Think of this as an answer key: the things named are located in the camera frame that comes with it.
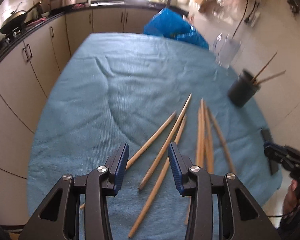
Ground beige kitchen base cabinets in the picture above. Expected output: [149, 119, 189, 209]
[0, 8, 143, 225]

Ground operator right hand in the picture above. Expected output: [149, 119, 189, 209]
[282, 179, 300, 214]

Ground black utensil holder cup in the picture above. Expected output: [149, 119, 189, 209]
[228, 69, 261, 108]

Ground blue terry table cloth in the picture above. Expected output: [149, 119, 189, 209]
[26, 32, 283, 240]

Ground blue plastic bag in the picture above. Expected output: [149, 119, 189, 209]
[143, 8, 210, 50]

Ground black wok on stove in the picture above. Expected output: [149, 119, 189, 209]
[0, 1, 42, 34]

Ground white wall socket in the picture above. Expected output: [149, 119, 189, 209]
[244, 1, 260, 27]

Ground black power cable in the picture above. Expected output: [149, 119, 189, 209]
[232, 0, 250, 38]

